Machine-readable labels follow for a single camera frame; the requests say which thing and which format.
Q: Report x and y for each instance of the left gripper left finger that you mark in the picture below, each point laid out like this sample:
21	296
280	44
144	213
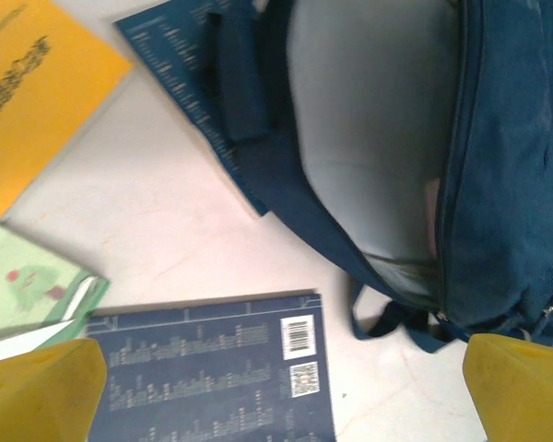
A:
37	396

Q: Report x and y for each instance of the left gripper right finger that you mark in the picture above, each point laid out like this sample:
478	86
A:
525	396

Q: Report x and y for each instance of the green packet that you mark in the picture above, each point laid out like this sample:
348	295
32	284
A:
18	276

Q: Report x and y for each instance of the dark navy book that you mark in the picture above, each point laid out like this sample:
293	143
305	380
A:
189	368

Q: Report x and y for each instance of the navy blue backpack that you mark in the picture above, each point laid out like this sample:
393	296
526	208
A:
511	161

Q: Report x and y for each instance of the yellow book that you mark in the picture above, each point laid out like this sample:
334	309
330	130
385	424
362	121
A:
37	101

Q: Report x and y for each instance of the small blue book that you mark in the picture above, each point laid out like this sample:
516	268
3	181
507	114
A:
166	55

